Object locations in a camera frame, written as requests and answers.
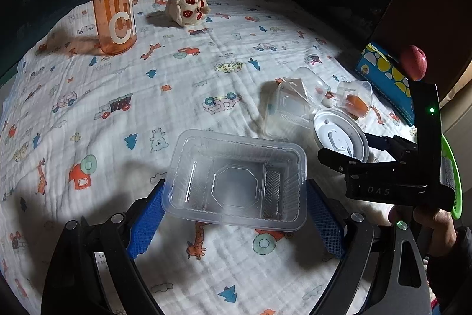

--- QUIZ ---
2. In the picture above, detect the person's right forearm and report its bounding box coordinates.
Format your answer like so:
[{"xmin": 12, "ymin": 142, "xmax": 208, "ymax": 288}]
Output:
[{"xmin": 424, "ymin": 226, "xmax": 472, "ymax": 315}]

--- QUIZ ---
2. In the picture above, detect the clear rectangular plastic tray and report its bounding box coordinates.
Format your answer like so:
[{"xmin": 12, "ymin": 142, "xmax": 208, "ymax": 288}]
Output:
[{"xmin": 162, "ymin": 129, "xmax": 308, "ymax": 230}]

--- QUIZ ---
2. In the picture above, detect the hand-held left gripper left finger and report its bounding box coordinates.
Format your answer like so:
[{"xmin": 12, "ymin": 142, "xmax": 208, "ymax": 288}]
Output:
[{"xmin": 40, "ymin": 179, "xmax": 166, "ymax": 315}]

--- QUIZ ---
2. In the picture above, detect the round clear container with lid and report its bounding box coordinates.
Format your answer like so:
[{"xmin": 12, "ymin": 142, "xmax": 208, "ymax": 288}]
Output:
[{"xmin": 312, "ymin": 108, "xmax": 370, "ymax": 164}]

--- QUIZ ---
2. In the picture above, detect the person's right hand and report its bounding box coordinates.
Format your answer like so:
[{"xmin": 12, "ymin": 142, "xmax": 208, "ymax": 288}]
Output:
[{"xmin": 389, "ymin": 206, "xmax": 457, "ymax": 257}]

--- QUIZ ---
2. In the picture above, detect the clear round plastic cup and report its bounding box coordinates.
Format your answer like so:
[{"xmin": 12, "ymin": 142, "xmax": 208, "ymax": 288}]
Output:
[{"xmin": 294, "ymin": 66, "xmax": 331, "ymax": 106}]

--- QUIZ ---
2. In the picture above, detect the green perforated plastic basket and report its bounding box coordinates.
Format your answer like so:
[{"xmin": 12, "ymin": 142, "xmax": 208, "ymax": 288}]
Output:
[{"xmin": 440, "ymin": 135, "xmax": 463, "ymax": 220}]

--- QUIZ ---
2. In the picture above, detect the clear square plastic cup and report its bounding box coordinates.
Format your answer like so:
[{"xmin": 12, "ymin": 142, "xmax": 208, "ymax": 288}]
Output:
[{"xmin": 263, "ymin": 76, "xmax": 322, "ymax": 139}]

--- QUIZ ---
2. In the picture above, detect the beige plush toy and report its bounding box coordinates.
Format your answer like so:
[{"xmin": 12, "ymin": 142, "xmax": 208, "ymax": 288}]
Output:
[{"xmin": 164, "ymin": 0, "xmax": 210, "ymax": 28}]

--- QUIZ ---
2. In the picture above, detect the blue dotted tissue box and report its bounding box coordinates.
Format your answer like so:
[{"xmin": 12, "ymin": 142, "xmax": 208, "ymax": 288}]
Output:
[{"xmin": 354, "ymin": 41, "xmax": 421, "ymax": 127}]

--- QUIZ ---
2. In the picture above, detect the clear cup with orange residue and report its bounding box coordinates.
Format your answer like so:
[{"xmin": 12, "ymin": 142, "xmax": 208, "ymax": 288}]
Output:
[{"xmin": 336, "ymin": 79, "xmax": 374, "ymax": 118}]

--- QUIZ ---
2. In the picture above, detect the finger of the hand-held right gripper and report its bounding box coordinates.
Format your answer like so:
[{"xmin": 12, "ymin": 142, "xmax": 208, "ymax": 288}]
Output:
[
  {"xmin": 318, "ymin": 148, "xmax": 364, "ymax": 174},
  {"xmin": 363, "ymin": 132, "xmax": 420, "ymax": 161}
]

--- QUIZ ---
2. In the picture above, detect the brown wooden panel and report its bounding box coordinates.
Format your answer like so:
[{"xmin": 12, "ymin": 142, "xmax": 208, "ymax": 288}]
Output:
[{"xmin": 369, "ymin": 0, "xmax": 472, "ymax": 89}]

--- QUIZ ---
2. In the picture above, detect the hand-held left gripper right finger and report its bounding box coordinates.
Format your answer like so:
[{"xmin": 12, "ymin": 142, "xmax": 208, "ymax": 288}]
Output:
[{"xmin": 306, "ymin": 179, "xmax": 430, "ymax": 315}]

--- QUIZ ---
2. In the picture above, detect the red apple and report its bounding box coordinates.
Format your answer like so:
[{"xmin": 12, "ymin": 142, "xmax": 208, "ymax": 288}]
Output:
[{"xmin": 400, "ymin": 44, "xmax": 428, "ymax": 81}]

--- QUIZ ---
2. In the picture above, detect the printed white blanket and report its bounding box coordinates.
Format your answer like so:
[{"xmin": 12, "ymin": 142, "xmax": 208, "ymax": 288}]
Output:
[{"xmin": 0, "ymin": 0, "xmax": 421, "ymax": 315}]

